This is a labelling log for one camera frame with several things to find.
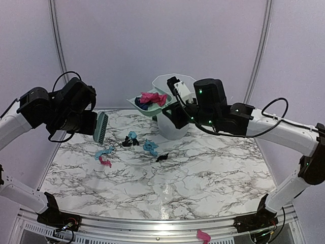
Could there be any green plastic dustpan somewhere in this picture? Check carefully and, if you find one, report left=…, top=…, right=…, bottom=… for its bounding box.
left=127, top=86, right=172, bottom=117

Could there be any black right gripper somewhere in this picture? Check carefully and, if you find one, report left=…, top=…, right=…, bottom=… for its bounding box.
left=163, top=97, right=219, bottom=129

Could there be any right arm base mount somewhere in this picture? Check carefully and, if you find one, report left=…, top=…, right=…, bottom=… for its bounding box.
left=233, top=194, right=278, bottom=233

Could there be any translucent white waste bin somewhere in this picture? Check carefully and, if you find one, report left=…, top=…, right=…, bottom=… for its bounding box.
left=151, top=73, right=200, bottom=141

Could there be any green hand brush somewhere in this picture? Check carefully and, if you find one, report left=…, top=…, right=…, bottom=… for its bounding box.
left=93, top=111, right=109, bottom=144

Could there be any pink scrap on rail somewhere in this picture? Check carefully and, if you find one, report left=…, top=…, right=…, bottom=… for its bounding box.
left=197, top=230, right=211, bottom=244

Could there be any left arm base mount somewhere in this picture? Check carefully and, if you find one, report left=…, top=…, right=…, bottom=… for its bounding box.
left=37, top=192, right=81, bottom=232

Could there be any aluminium front frame rail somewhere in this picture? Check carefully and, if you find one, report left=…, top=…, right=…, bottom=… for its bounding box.
left=8, top=204, right=306, bottom=243

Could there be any navy blue paper scrap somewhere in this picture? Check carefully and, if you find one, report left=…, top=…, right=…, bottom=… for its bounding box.
left=134, top=97, right=152, bottom=111

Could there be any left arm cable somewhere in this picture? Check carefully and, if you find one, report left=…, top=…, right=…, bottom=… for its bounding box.
left=47, top=71, right=84, bottom=143

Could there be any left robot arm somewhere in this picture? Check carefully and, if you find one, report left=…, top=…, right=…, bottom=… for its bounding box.
left=1, top=77, right=97, bottom=226

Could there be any blue twisted paper scrap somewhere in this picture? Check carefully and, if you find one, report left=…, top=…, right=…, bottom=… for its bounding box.
left=143, top=139, right=158, bottom=157

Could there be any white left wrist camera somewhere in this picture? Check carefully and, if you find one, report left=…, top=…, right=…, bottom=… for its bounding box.
left=167, top=76, right=194, bottom=104

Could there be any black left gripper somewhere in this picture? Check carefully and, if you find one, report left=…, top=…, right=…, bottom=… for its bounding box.
left=50, top=110, right=98, bottom=135

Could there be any light blue paper scrap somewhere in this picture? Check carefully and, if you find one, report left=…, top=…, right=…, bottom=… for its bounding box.
left=128, top=131, right=137, bottom=140

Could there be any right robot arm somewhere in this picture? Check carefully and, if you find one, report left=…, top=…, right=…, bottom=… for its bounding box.
left=162, top=76, right=324, bottom=228

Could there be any large pink paper scrap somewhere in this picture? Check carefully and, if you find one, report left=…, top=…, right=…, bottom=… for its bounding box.
left=151, top=93, right=168, bottom=107

